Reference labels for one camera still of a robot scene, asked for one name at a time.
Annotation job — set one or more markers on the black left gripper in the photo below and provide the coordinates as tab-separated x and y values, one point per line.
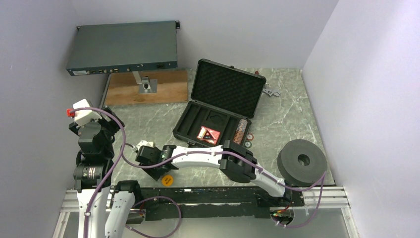
113	125

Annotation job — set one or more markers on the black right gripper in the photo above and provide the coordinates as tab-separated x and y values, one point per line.
155	174

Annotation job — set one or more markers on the red playing card deck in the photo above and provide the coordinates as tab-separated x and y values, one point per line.
208	135

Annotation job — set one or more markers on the row of poker chips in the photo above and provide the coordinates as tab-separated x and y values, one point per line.
240	131

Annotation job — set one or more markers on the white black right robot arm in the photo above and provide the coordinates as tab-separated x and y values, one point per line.
235	161

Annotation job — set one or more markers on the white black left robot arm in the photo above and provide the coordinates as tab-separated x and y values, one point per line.
103	210

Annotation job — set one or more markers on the orange round sticker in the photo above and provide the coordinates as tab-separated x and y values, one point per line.
167	180

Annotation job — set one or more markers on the wooden board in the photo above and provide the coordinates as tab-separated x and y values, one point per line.
172	87

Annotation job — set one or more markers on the black foam-lined poker case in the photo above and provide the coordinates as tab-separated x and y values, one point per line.
220	97

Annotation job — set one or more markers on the poker chip beside case upper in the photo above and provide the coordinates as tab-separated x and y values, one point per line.
250	137

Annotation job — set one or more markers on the adjustable metal wrench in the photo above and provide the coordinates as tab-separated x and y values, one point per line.
269	91

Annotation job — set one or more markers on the grey foam roll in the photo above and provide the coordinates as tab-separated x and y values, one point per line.
301	163

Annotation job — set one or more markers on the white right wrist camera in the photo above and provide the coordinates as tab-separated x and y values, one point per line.
145	143

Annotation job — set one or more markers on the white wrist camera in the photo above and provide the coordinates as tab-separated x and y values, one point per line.
145	143
82	117

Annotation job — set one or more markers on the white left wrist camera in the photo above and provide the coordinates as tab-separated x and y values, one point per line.
82	117

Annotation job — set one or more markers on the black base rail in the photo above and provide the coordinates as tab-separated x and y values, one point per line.
155	204

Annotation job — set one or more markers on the metal stand bracket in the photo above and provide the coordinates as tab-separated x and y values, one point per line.
146	85

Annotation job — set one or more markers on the grey rack network switch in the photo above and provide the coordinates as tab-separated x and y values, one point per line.
124	47

